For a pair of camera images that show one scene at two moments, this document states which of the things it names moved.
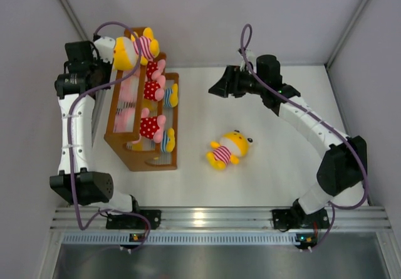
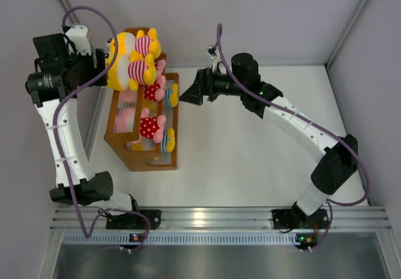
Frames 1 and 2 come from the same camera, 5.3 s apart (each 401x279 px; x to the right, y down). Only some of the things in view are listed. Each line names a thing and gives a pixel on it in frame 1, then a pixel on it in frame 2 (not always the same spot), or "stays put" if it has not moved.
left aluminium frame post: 67,9 stays put
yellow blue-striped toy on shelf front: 168,142 stays put
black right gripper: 229,84 -> 203,86
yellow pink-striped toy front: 230,147 -> 129,69
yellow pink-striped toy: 126,50 stays put
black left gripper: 108,66 stays put
